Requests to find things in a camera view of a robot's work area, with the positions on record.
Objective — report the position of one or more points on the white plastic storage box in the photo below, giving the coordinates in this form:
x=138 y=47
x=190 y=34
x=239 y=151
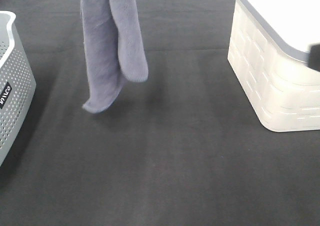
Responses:
x=269 y=48

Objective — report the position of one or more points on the grey-blue microfibre towel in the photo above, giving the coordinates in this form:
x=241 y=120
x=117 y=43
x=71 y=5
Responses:
x=114 y=50

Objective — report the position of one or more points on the grey perforated plastic basket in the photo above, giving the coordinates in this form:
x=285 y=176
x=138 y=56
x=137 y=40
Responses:
x=17 y=84

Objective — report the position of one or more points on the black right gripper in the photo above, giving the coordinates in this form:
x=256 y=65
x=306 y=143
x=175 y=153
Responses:
x=314 y=57

